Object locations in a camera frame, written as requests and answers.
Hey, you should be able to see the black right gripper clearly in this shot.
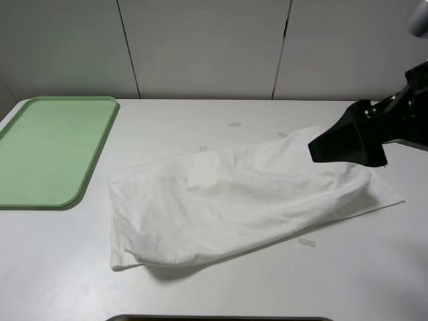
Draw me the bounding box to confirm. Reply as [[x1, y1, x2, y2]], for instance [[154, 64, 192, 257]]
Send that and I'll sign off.
[[308, 62, 427, 167]]

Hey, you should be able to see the white short sleeve shirt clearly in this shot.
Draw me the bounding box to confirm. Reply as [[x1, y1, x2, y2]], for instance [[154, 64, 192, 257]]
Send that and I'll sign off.
[[108, 127, 403, 271]]

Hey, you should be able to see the green plastic tray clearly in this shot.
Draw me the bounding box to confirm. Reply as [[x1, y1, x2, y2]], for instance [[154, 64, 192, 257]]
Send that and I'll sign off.
[[1, 97, 119, 209]]

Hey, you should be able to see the clear tape strip lower right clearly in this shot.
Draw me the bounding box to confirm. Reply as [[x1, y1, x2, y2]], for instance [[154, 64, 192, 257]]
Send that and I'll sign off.
[[298, 237, 316, 247]]

